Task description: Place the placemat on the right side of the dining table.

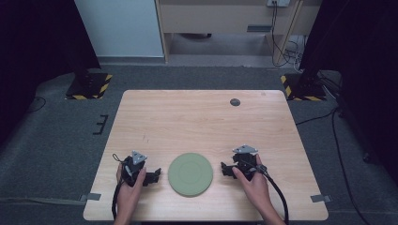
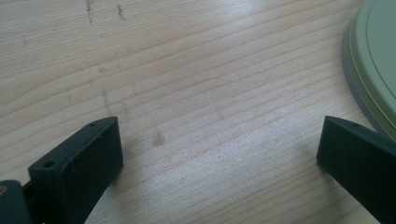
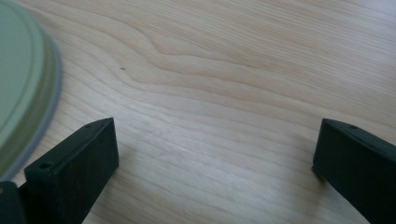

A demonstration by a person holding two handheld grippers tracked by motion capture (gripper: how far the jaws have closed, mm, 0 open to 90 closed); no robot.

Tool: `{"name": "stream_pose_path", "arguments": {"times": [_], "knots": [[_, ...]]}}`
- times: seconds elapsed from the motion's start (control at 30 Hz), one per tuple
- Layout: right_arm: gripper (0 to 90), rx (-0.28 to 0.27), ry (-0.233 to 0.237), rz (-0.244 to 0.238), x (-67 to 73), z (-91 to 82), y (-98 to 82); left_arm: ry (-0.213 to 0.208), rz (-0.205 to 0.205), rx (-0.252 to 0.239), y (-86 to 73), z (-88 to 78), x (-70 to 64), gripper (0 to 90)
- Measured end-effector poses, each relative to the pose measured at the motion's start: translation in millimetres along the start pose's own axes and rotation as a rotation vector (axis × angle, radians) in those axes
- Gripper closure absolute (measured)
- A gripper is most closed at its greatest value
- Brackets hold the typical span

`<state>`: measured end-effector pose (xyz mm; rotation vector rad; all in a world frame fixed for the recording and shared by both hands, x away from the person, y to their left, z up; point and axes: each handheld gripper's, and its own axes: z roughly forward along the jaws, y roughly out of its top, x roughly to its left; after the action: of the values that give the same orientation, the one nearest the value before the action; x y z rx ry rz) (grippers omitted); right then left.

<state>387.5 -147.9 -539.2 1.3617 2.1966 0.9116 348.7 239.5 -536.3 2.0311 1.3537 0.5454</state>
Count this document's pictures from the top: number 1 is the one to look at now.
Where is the person's left hand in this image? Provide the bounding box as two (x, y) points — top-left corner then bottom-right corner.
(115, 162), (147, 211)

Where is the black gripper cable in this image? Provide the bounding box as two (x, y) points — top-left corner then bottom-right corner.
(111, 152), (127, 221)
(237, 158), (290, 225)

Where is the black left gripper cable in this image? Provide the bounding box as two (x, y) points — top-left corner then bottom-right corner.
(111, 152), (127, 221)

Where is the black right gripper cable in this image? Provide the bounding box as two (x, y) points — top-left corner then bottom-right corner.
(237, 158), (290, 225)

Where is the green round plate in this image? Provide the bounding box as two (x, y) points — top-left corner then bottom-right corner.
(167, 152), (214, 198)

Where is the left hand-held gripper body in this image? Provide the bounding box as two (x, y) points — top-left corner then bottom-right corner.
(120, 150), (148, 188)

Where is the thin black floor cable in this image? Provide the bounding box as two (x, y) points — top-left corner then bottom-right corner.
(25, 96), (48, 114)

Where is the white panel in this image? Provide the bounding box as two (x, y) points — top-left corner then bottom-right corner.
(73, 0), (165, 58)

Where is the grey power socket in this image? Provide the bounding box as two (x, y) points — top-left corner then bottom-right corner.
(266, 0), (291, 8)

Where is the grey tape strip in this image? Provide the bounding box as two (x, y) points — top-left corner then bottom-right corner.
(310, 193), (333, 203)
(79, 192), (102, 203)

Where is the black hanging power cable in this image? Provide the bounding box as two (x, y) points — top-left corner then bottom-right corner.
(270, 1), (302, 68)

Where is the black hazard-striped stand base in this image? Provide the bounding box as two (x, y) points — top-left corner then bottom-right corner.
(280, 72), (328, 102)
(65, 72), (114, 101)

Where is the light wooden desk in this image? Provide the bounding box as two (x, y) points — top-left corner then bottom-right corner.
(155, 0), (324, 66)

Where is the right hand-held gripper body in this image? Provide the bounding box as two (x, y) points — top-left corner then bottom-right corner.
(231, 143), (260, 182)

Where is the dark curtain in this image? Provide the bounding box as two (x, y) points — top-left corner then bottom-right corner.
(0, 0), (101, 148)
(298, 0), (398, 187)

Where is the person's right hand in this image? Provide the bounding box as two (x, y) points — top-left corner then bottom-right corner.
(231, 154), (270, 211)

